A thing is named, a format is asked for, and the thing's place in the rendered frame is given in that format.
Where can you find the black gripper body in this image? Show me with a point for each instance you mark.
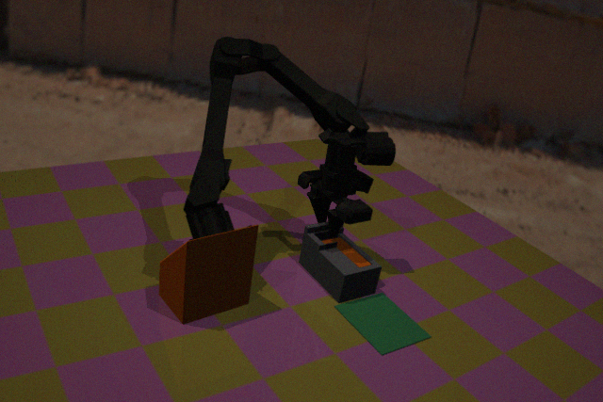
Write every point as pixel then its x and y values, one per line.
pixel 334 183

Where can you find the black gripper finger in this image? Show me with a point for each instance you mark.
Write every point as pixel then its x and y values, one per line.
pixel 320 205
pixel 335 223

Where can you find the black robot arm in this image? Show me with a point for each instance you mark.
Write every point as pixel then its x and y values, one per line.
pixel 334 113

